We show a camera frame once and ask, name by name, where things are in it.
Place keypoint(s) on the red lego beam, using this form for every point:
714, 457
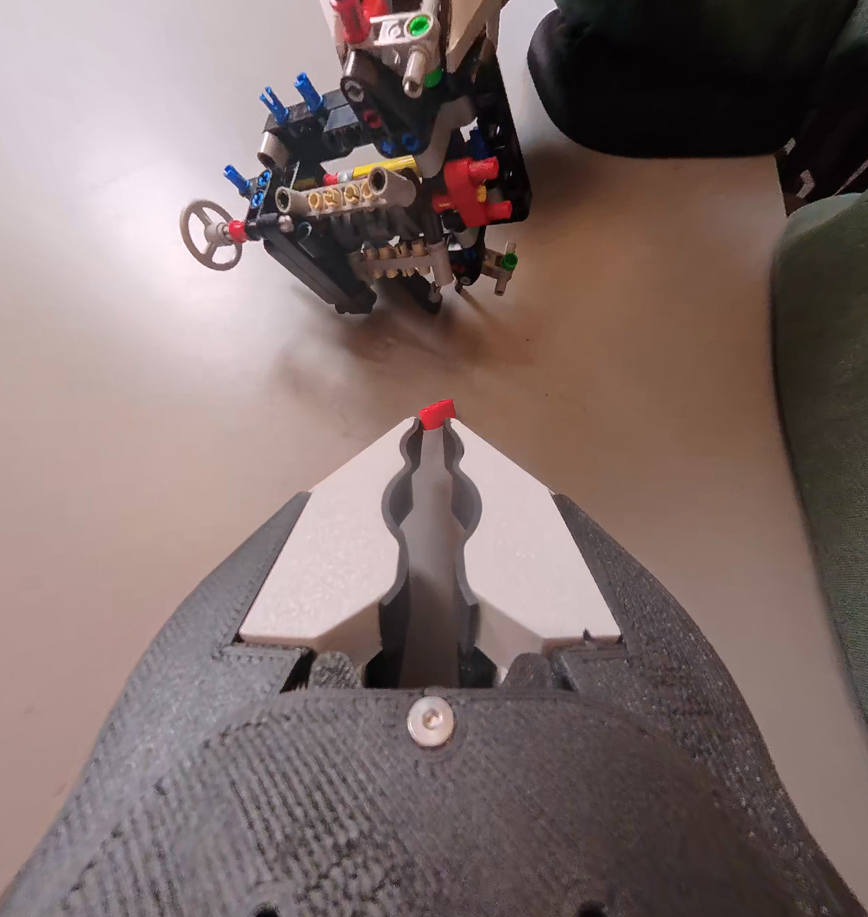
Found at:
436, 413

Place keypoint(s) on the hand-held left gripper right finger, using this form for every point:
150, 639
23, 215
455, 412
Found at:
541, 566

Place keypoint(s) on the lego car chassis assembly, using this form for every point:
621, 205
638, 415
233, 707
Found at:
376, 129

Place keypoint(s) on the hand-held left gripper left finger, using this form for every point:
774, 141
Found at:
319, 566

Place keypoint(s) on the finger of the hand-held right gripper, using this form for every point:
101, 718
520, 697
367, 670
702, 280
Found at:
469, 28
331, 14

